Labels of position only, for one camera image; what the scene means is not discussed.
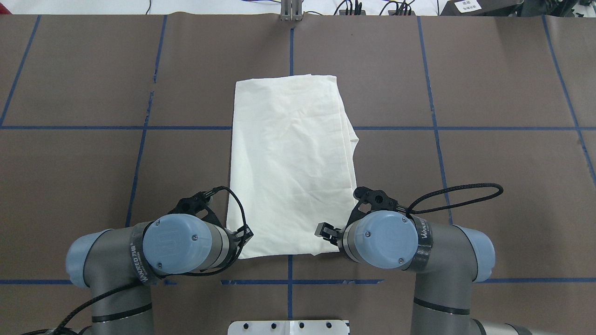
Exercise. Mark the cream long sleeve cat shirt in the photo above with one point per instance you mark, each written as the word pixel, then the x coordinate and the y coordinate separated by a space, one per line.
pixel 291 162

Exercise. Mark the grey aluminium post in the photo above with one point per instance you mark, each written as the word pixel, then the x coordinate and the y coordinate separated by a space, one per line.
pixel 291 10

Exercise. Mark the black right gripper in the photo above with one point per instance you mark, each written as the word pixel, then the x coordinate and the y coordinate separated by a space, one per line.
pixel 327 231

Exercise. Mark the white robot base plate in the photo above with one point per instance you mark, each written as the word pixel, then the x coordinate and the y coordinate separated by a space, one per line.
pixel 290 327

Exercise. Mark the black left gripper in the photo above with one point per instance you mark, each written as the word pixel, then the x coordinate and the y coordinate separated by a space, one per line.
pixel 245 233

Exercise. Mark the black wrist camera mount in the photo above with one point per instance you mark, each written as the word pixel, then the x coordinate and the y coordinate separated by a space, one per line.
pixel 195 204
pixel 377 199

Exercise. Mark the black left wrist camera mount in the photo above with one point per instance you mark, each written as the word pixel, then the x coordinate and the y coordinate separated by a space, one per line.
pixel 195 204

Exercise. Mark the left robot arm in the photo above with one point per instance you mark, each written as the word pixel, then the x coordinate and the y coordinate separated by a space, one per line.
pixel 120 266

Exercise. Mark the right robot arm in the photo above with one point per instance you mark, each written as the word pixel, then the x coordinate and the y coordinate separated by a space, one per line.
pixel 446 259

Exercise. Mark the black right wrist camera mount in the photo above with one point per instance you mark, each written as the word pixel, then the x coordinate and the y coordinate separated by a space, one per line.
pixel 377 199

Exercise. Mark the blue tape line right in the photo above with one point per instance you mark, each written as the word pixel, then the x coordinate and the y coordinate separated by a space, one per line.
pixel 431 103

